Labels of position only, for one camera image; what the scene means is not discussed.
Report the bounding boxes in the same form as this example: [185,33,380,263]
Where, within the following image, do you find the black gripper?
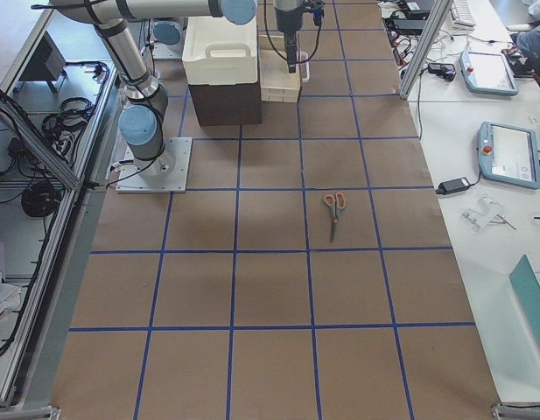
[273,0,305,74]

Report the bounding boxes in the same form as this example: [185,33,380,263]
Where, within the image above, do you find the wooden drawer with white handle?
[258,34,310,103]

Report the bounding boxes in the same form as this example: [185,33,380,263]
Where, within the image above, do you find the orange grey scissors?
[324,192,347,242]

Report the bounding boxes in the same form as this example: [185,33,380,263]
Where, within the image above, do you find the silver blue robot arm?
[31,1,256,172]

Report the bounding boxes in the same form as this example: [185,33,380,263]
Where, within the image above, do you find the white plastic tray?
[182,17,258,86]

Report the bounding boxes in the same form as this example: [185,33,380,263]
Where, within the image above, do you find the dark brown wooden cabinet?
[189,82,263,127]

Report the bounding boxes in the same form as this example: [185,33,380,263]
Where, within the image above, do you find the blue teach pendant far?
[459,50,518,96]

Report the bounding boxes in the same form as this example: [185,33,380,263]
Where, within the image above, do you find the blue teach pendant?
[477,122,540,190]
[459,50,518,96]

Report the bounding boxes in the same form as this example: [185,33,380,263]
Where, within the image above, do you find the black power adapter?
[436,177,471,195]

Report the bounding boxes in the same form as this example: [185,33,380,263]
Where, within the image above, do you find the blue teach pendant near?
[477,122,540,190]

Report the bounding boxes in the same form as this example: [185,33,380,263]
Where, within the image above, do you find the teal folder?
[509,255,540,346]

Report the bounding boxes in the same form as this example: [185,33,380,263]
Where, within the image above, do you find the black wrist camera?
[305,0,326,29]

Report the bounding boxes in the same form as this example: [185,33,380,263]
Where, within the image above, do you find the aluminium frame post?
[397,0,452,100]

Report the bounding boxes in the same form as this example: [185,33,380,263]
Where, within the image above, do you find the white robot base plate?
[115,137,193,193]

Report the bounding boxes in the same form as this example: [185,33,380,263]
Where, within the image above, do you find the clear acrylic bracket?
[462,195,516,232]

